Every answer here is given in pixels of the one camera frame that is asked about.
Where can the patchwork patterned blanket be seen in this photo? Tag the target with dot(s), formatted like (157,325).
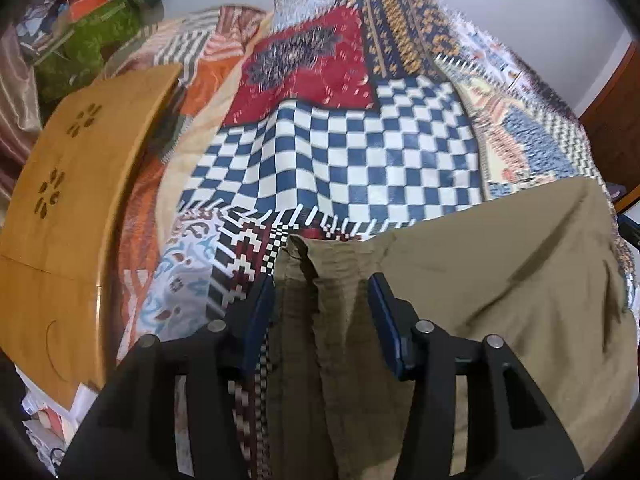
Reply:
(350,150)

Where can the green patterned bag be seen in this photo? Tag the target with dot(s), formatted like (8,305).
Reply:
(95,35)

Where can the olive green shorts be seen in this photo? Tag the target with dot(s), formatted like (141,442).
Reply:
(500,285)

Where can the orange box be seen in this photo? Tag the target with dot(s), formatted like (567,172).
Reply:
(87,7)

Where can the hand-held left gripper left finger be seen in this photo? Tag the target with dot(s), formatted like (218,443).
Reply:
(257,330)

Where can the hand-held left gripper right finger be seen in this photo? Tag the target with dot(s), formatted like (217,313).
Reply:
(385,325)

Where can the brown wooden door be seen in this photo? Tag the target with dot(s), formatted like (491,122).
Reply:
(615,110)

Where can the wooden lap table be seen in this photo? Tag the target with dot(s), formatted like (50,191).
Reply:
(65,210)

